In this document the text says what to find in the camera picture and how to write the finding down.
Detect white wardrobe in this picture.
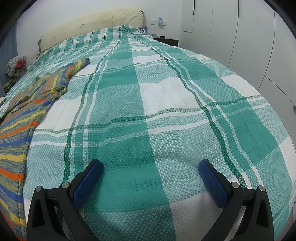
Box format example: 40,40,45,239
179,0,296,117

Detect pile of clothes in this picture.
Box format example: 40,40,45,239
4,55,27,93

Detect blue curtain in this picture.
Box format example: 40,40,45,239
0,23,18,97

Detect striped knit sweater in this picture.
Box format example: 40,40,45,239
1,58,90,240

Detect cream padded headboard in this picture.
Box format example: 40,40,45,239
38,9,144,53

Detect white wall socket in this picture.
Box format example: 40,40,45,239
151,16,167,26

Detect dark bedside table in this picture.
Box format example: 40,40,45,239
152,35,179,47

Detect green plaid bed sheet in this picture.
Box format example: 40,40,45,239
1,25,295,240

